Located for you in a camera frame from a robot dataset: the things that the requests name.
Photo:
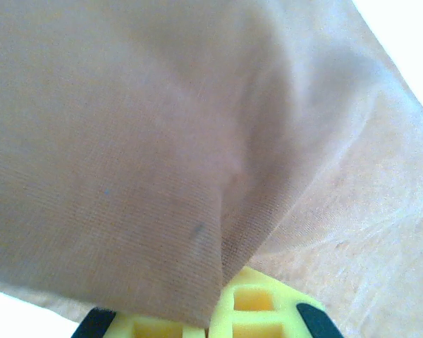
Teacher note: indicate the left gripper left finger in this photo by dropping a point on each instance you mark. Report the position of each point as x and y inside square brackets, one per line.
[98, 322]

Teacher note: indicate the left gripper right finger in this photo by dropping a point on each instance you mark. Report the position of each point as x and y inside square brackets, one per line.
[289, 303]

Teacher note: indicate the brown long pants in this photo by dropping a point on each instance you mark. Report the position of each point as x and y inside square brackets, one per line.
[144, 141]

